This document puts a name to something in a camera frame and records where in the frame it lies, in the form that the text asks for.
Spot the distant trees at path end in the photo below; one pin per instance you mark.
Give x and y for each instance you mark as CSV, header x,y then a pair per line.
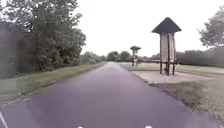
x,y
116,56

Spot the small roofed wooden notice board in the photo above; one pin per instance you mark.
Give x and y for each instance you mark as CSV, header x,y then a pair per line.
x,y
135,55

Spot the pale gravel pad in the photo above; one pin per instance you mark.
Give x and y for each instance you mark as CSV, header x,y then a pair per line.
x,y
166,77

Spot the large roofed wooden notice board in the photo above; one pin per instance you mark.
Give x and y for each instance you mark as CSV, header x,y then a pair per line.
x,y
167,46

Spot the grass verge beside trees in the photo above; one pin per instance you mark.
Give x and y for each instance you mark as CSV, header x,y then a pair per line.
x,y
40,80

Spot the row of trees and bushes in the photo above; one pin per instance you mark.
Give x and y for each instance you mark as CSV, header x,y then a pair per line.
x,y
43,36

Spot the dark distant treeline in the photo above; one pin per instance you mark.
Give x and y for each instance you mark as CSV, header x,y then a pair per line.
x,y
200,57

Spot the open grass field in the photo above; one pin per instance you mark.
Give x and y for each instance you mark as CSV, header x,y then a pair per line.
x,y
200,96

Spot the tree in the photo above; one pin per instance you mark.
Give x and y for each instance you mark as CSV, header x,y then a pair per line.
x,y
215,31

